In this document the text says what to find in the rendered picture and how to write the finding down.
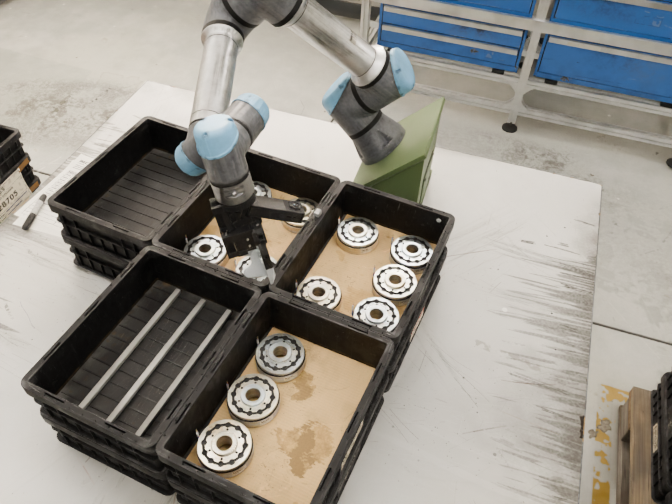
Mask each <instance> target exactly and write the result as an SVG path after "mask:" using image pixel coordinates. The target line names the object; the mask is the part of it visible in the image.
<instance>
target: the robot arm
mask: <svg viewBox="0 0 672 504"><path fill-rule="evenodd" d="M265 20H266V21H267V22H269V23H270V24H272V25H273V26H274V27H276V28H281V27H284V26H286V27H287V28H289V29H290V30H291V31H293V32H294V33H296V34H297V35H298V36H300V37H301V38H302V39H304V40H305V41H306V42H308V43H309V44H311V45H312V46H313V47H315V48H316V49H317V50H319V51H320V52H321V53H323V54H324V55H325V56H327V57H328V58H330V59H331V60H332V61H334V62H335V63H336V64H338V65H339V66H340V67H342V68H343V69H345V70H346V71H347V72H345V73H343V74H342V75H341V76H340V77H339V78H338V79H337V80H336V81H335V82H334V83H333V84H332V85H331V86H330V88H329V89H328V90H327V92H326V93H325V95H324V96H323V99H322V105H323V107H324V108H325V110H326V111H327V112H328V115H329V116H331V117H332V118H333V119H334V120H335V121H336V123H337V124H338V125H339V126H340V127H341V128H342V130H343V131H344V132H345V133H346V134H347V135H348V136H349V137H350V139H351V140H352V141H353V143H354V146H355V148H356V151H357V153H358V155H359V158H360V159H361V161H362V162H363V163H364V164H365V165H372V164H375V163H377V162H379V161H381V160H382V159H384V158H385V157H386V156H388V155H389V154H390V153H391V152H392V151H393V150H394V149H395V148H396V147H397V146H398V145H399V144H400V142H401V141H402V140H403V138H404V136H405V129H404V128H403V127H402V125H401V124H400V123H398V122H396V121H395V120H393V119H392V118H390V117H388V116H387V115H385V114H384V113H383V112H382V111H381V109H382V108H384V107H386V106H387V105H389V104H391V103H392V102H394V101H396V100H397V99H399V98H400V97H404V96H405V94H407V93H408V92H410V91H411V90H412V89H413V88H414V86H415V75H414V71H413V68H412V65H411V63H410V61H409V59H408V57H407V56H406V54H405V53H404V52H403V51H402V50H401V49H400V48H397V47H396V48H392V49H390V51H387V50H386V49H385V48H383V47H382V46H380V45H372V46H371V45H370V44H369V43H367V42H366V41H365V40H364V39H362V38H361V37H360V36H359V35H357V34H356V33H355V32H354V31H352V30H351V29H350V28H349V27H347V26H346V25H345V24H344V23H342V22H341V21H340V20H339V19H337V18H336V17H335V16H334V15H332V14H331V13H330V12H329V11H327V10H326V9H325V8H324V7H322V6H321V5H320V4H319V3H317V2H316V1H315V0H211V2H210V5H209V8H208V10H207V13H206V17H205V20H204V24H203V29H202V33H201V42H202V45H203V47H204V49H203V54H202V59H201V64H200V69H199V75H198V80H197V85H196V90H195V96H194V101H193V106H192V111H191V117H190V122H189V128H188V133H187V138H186V140H185V141H182V142H181V143H180V145H179V146H178V147H177V148H176V150H175V161H176V163H177V165H178V166H179V168H180V169H181V170H182V171H183V172H184V173H186V174H188V175H190V176H199V175H201V174H203V173H205V172H206V173H207V176H208V178H209V181H210V184H211V187H212V190H213V193H214V195H215V198H212V199H209V201H210V205H211V210H212V212H213V215H214V216H215V219H216V221H217V224H218V227H219V231H220V234H221V238H222V241H223V244H224V247H225V249H226V252H227V255H228V257H229V259H231V258H235V257H238V256H239V257H241V256H250V258H251V264H250V265H249V266H248V267H246V268H245V269H244V275H245V276H246V277H248V278H252V277H264V276H266V277H268V278H269V281H270V284H273V283H274V279H275V276H276V275H275V272H274V268H273V265H272V262H271V259H270V256H269V252H268V249H267V246H266V243H268V242H267V239H266V236H265V233H264V230H263V226H262V218H265V219H272V220H279V221H286V222H293V223H299V224H301V223H302V221H303V218H304V215H305V211H304V209H303V207H302V204H301V203H300V202H296V201H290V200H284V199H277V198H271V197H265V196H259V195H255V191H254V184H253V181H252V178H251V174H250V171H249V168H248V164H247V161H246V158H245V154H246V152H247V151H248V150H249V148H250V147H251V146H252V144H253V143H254V141H255V140H256V139H257V137H258V136H259V134H260V133H261V132H262V131H263V130H264V129H265V126H266V124H267V122H268V120H269V117H270V112H269V108H268V106H267V104H266V103H265V101H264V100H263V99H262V98H261V97H259V96H258V95H255V94H252V93H244V94H241V95H239V96H238V97H237V98H236V99H234V100H233V101H232V103H231V105H230V100H231V94H232V87H233V81H234V74H235V68H236V61H237V55H238V54H239V53H240V52H241V51H242V49H243V46H244V41H245V39H246V37H247V36H248V35H249V34H250V33H251V31H253V30H254V29H255V28H256V27H257V26H259V25H260V24H261V23H262V22H263V21H265ZM259 255H261V257H262V260H263V261H261V259H260V256H259Z"/></svg>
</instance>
